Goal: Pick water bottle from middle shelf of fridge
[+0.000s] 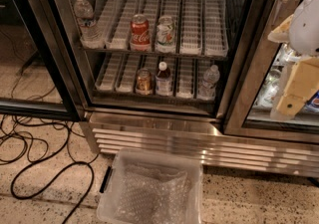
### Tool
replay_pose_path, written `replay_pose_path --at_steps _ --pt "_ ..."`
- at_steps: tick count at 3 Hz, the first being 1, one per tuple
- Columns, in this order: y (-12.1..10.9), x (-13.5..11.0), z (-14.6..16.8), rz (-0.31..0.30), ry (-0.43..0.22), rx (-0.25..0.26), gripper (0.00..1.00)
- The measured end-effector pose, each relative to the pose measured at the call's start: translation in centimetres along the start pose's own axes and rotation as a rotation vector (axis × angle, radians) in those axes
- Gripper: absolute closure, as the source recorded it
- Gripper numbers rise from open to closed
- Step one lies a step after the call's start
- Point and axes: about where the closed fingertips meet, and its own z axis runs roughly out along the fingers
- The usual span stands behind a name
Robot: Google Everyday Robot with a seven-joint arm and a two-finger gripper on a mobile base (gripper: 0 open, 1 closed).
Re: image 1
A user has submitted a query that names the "clear plastic bin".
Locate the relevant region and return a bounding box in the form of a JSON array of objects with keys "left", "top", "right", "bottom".
[{"left": 97, "top": 148, "right": 202, "bottom": 224}]

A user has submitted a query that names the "brown juice bottle white cap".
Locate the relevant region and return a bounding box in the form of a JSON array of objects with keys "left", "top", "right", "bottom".
[{"left": 156, "top": 62, "right": 172, "bottom": 96}]

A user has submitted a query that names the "white green soda can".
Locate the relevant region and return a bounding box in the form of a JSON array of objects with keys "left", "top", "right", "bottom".
[{"left": 155, "top": 15, "right": 175, "bottom": 53}]

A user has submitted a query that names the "stainless steel fridge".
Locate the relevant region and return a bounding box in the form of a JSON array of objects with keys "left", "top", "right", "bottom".
[{"left": 19, "top": 0, "right": 319, "bottom": 178}]

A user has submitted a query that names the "blue pepsi can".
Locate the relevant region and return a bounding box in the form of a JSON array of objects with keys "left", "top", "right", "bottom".
[{"left": 305, "top": 91, "right": 319, "bottom": 112}]

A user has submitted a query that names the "bubble wrap sheet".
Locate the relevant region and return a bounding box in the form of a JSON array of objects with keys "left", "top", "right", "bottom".
[{"left": 115, "top": 165, "right": 191, "bottom": 224}]

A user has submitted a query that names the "red coca-cola can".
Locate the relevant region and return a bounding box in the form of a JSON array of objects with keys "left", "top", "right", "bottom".
[{"left": 130, "top": 14, "right": 151, "bottom": 51}]

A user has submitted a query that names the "black floor cable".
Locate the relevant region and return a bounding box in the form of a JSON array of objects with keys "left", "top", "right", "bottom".
[{"left": 0, "top": 113, "right": 100, "bottom": 224}]

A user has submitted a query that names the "clear water bottle bottom shelf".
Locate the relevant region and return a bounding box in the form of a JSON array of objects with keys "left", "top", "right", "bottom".
[{"left": 198, "top": 65, "right": 220, "bottom": 101}]

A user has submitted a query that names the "open glass fridge door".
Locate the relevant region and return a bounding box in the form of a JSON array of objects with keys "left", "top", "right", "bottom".
[{"left": 0, "top": 0, "right": 83, "bottom": 121}]

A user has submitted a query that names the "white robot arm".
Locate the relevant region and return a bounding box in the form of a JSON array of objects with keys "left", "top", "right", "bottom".
[{"left": 268, "top": 0, "right": 319, "bottom": 120}]

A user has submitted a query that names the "gold soda can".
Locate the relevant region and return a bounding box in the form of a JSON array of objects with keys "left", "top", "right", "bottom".
[{"left": 136, "top": 68, "right": 153, "bottom": 95}]

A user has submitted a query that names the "clear water bottle shelf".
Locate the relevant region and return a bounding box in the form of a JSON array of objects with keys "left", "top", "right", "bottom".
[
  {"left": 74, "top": 0, "right": 101, "bottom": 42},
  {"left": 198, "top": 65, "right": 220, "bottom": 101}
]

